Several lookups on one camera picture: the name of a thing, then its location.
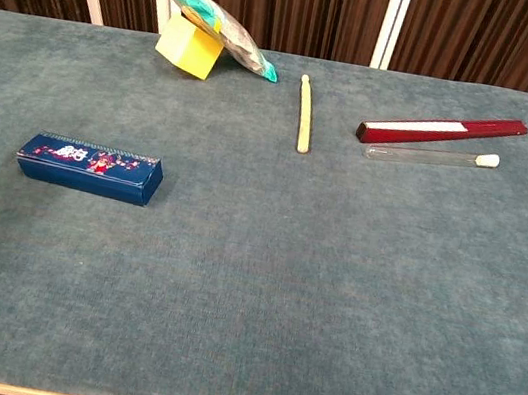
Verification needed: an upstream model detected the glass test tube white stopper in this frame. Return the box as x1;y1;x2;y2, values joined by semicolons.
361;131;502;182

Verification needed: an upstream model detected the yellow cube box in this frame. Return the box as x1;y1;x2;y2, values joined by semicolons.
150;11;229;83

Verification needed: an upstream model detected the teal fabric table cover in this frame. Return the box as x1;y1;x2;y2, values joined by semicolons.
0;3;528;395

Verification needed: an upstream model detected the wooden drumstick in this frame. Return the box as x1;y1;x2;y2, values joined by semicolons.
288;73;324;156

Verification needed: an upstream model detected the dark red flat case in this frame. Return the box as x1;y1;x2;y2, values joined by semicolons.
353;93;528;171

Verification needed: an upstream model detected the blue printed glasses case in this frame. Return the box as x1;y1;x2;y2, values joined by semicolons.
11;127;169;210

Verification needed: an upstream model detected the teal plastic snack bag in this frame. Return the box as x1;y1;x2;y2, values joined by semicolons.
135;0;293;84

